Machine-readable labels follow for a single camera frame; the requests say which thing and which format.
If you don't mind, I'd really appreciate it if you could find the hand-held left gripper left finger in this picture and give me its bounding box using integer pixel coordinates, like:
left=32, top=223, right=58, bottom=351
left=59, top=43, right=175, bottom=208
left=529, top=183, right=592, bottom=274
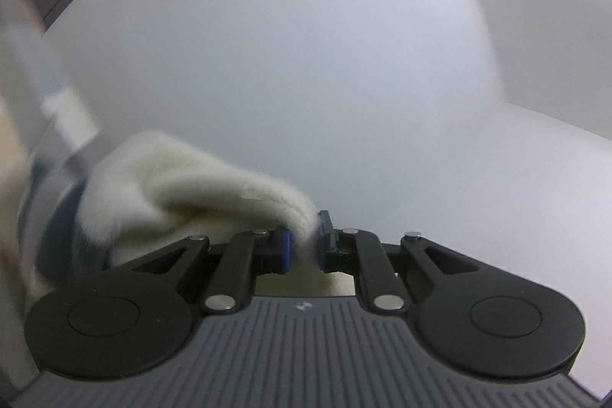
left=131, top=225, right=293, bottom=314

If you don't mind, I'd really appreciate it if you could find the cream knit sweater blue pattern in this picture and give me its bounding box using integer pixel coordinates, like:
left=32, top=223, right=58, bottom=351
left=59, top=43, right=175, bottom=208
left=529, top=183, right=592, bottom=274
left=19, top=129, right=355, bottom=300

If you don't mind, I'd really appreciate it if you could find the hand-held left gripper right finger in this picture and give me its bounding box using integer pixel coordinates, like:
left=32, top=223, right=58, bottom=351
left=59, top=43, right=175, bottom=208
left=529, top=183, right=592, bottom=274
left=317, top=210, right=480, bottom=314

